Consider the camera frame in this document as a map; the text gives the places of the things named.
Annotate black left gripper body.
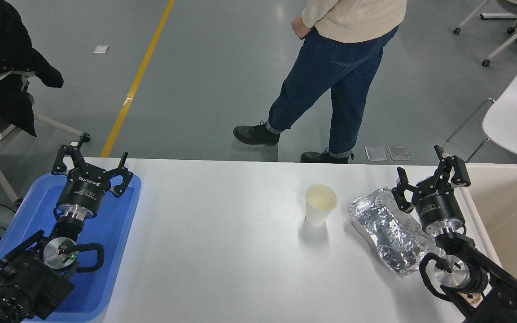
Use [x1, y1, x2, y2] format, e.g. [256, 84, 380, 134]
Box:
[56, 164, 120, 212]

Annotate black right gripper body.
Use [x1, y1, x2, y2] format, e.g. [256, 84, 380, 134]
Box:
[412, 176, 466, 233]

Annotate white paper cup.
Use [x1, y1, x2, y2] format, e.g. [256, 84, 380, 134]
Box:
[305, 184, 337, 227]

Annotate person's hand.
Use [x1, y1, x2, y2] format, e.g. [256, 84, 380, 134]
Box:
[291, 16, 313, 40]

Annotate clear rectangular floor plate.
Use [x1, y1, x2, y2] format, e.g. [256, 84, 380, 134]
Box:
[388, 145, 411, 161]
[365, 146, 388, 161]

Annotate crumpled silver foil tray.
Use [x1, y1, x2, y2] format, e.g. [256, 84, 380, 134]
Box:
[347, 187, 447, 279]

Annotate blue plastic tray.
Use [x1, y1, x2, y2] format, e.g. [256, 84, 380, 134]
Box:
[0, 173, 142, 323]

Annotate large pale bin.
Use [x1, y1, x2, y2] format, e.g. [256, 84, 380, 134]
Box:
[458, 163, 517, 310]

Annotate standing person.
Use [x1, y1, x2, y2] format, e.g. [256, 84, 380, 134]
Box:
[233, 0, 407, 164]

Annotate white rolling chair base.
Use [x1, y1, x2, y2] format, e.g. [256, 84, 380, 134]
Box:
[453, 0, 517, 68]

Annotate white frame chair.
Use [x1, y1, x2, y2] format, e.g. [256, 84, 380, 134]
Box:
[0, 70, 91, 205]

